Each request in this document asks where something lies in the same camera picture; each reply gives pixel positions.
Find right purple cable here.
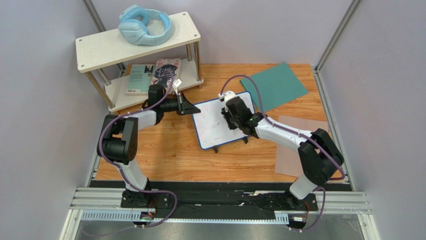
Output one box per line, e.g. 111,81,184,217
219,74,346,232

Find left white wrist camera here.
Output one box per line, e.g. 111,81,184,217
173,79,182,88

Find light blue headphones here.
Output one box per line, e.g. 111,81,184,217
117,4,173,46

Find teal green mat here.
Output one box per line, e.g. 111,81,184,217
240,63,309,112

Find blue framed whiteboard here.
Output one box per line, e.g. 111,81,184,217
192,98,249,153

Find Little Women book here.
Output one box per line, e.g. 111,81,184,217
151,58,182,88

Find pinkish beige mat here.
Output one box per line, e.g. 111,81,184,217
275,115,330,177

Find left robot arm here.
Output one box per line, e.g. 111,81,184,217
96,84,201,199

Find purple cable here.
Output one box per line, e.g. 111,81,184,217
98,68,183,229
219,74,346,232

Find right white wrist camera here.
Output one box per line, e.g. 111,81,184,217
218,90,236,102

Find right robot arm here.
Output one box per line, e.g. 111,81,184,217
219,91,345,200

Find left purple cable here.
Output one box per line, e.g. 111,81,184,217
98,68,183,229

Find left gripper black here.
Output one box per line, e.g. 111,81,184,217
160,92,201,117

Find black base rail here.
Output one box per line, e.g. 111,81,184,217
89,180,321,220

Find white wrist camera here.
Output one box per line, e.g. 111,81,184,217
218,90,236,102
173,79,182,88

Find white two-tier shelf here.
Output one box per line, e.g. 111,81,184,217
75,12,204,113

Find teal paperback book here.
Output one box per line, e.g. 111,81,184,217
125,64,155,97

